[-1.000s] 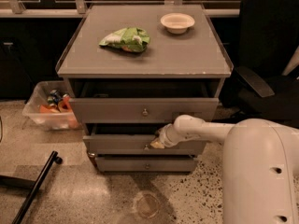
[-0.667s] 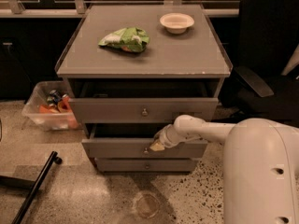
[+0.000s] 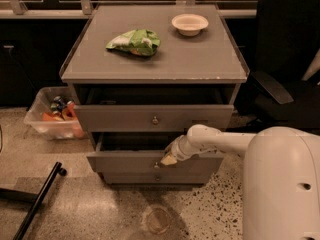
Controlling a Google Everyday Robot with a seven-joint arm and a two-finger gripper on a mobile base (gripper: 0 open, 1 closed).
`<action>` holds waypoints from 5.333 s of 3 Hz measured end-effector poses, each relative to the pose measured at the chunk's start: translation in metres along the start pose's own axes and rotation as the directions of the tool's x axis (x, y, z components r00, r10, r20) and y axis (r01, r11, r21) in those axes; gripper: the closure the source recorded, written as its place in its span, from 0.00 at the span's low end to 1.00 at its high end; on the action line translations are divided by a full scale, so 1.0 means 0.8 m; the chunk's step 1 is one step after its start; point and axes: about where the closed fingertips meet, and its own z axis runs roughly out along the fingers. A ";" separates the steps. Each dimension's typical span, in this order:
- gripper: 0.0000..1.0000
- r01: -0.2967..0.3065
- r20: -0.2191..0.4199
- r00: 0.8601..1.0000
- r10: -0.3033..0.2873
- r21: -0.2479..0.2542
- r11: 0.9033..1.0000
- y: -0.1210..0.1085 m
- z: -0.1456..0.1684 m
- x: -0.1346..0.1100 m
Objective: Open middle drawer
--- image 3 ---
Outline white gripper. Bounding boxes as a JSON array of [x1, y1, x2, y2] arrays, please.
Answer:
[[161, 135, 193, 166]]

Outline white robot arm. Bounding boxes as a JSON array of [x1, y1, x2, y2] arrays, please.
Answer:
[[161, 125, 320, 240]]

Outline grey top drawer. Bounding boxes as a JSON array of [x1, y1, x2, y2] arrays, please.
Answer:
[[75, 85, 233, 132]]

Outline grey drawer cabinet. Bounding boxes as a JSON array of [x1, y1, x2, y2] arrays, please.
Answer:
[[59, 4, 251, 186]]

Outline round floor drain cover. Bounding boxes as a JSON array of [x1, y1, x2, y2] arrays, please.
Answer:
[[144, 206, 171, 235]]

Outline orange items in bin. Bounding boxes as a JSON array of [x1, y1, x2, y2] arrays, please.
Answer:
[[42, 96, 77, 121]]

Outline green chip bag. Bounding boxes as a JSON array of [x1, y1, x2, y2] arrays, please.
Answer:
[[106, 29, 161, 57]]

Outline clear plastic storage bin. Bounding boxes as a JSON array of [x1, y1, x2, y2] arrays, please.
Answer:
[[24, 87, 86, 139]]

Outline black office chair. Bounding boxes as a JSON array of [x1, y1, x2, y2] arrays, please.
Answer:
[[234, 0, 320, 133]]

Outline white paper bowl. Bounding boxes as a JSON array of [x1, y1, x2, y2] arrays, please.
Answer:
[[171, 14, 209, 37]]

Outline black metal stand leg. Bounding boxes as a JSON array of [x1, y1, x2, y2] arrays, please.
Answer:
[[0, 162, 67, 240]]

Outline metal window railing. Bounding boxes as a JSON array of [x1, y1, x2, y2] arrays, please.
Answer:
[[0, 0, 261, 20]]

